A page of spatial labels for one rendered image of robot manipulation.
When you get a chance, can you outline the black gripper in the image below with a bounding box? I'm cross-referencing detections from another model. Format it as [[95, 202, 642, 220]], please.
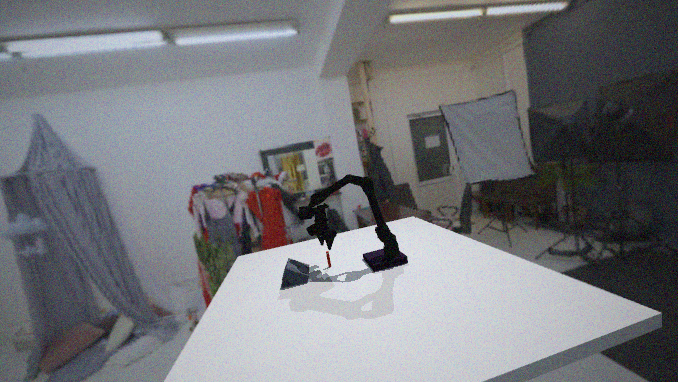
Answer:
[[314, 217, 337, 250]]

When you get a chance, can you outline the dark grey square panel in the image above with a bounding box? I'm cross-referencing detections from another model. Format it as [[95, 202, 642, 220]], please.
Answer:
[[281, 258, 309, 288]]

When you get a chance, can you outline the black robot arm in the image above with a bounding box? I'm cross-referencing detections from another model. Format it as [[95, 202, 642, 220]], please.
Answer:
[[298, 174, 401, 259]]

